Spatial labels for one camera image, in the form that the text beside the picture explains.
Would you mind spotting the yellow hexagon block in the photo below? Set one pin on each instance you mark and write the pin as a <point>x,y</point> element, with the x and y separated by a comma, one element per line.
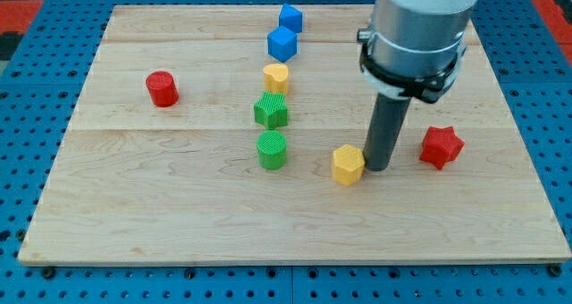
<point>348,164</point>

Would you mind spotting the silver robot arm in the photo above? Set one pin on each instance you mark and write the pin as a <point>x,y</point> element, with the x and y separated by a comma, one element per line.
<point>413,48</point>

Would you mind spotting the green cylinder block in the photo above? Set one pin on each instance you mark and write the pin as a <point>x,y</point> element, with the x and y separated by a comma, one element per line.
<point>271,150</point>

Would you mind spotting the green star block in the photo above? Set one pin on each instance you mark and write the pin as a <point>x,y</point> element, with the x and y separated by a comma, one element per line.
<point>271,111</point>

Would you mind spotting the yellow heart block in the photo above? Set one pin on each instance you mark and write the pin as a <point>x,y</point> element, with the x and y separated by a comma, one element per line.
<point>277,78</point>

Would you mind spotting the wooden board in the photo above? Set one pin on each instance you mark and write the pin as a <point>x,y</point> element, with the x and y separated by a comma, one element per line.
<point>134,184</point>

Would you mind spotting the blue cube block front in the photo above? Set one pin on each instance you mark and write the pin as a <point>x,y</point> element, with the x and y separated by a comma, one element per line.
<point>282,44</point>

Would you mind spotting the blue cube block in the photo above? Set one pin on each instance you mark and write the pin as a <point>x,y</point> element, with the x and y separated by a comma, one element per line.
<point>282,44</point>
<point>291,18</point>

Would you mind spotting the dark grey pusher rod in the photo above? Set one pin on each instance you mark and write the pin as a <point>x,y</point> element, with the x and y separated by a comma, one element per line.
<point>386,121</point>

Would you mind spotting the blue cube block rear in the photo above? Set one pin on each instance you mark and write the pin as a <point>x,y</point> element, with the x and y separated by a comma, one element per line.
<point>291,18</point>

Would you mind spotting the red cylinder block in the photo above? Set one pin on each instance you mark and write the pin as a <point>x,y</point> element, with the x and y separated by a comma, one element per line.
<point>162,88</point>

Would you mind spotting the red star block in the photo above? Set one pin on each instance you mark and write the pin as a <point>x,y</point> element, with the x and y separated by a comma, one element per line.
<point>440,146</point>

